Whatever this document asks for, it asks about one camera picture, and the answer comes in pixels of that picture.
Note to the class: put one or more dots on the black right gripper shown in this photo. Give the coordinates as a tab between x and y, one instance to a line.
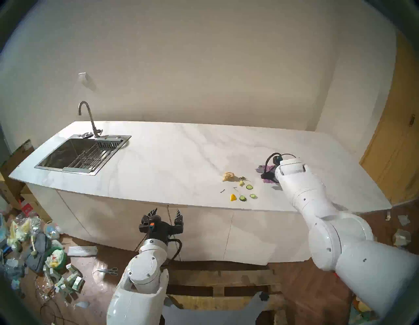
270	178

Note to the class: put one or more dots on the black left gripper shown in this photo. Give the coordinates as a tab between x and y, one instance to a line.
162	232

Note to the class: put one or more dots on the purple grey fluffy cloth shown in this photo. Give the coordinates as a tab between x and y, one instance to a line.
262	169

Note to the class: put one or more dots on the green herb sprig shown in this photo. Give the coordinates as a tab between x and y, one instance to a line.
244	179

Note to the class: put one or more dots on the beige paper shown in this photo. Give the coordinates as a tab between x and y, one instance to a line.
229	177

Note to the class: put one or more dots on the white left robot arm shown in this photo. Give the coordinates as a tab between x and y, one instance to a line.
144	272

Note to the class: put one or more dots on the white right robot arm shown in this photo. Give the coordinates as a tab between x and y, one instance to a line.
327	213

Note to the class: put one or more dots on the white mesh cloth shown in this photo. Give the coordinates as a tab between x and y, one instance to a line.
81	251

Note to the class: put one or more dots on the white cabinet door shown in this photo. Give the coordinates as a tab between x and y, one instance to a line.
95	219
55	209
203	236
131	216

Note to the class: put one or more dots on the wooden pallet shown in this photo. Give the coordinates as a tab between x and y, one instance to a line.
229	278

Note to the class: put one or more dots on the green white small carton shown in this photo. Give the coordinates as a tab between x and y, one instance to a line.
77	283
70	277

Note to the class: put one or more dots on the clear round container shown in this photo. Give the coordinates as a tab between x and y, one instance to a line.
52	231

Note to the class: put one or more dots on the green bowl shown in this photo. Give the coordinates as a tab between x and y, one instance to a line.
56	258

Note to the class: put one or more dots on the white paper scrap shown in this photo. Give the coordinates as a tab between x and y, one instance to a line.
81	304

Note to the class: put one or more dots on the stainless steel sink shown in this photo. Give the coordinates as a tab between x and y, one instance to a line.
65	154

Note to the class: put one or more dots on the steel gooseneck faucet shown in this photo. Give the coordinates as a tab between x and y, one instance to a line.
91	121

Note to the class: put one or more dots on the wooden room door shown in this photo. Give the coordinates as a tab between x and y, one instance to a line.
392	147

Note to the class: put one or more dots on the grey fabric pouch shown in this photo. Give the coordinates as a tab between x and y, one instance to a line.
37	254

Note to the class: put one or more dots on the white red plastic bag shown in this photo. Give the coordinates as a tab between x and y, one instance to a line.
26	207

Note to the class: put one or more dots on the white paper sheet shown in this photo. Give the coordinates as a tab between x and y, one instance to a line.
404	220

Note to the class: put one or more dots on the clear plastic box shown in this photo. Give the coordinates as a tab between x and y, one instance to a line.
401	237

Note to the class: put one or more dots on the yellow white plastic bag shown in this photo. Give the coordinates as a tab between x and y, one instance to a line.
14	234

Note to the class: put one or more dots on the brass door fitting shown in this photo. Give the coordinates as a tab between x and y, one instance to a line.
412	120

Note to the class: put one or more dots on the brown cardboard box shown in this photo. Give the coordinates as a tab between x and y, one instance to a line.
19	157

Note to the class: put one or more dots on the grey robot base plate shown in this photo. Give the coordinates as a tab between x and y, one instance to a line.
212	314

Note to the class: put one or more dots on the white wall socket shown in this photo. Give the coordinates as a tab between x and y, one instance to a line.
82	76

